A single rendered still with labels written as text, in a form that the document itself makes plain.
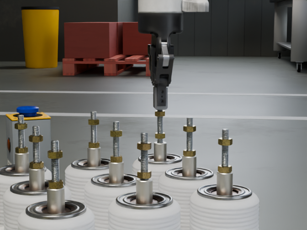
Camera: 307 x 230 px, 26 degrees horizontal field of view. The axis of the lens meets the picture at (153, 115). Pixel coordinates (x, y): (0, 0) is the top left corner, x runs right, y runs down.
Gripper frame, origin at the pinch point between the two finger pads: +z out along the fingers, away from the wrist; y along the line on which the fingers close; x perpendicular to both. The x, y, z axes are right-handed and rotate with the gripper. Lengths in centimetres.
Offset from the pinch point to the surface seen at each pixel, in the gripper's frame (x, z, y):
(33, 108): -21.6, 2.9, -10.8
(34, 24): -44, -6, -567
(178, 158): 3.0, 10.4, 0.7
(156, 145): -0.7, 8.0, 0.8
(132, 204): -7.7, 10.3, 27.8
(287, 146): 70, 36, -134
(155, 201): -4.4, 10.6, 25.6
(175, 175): 0.5, 10.4, 13.0
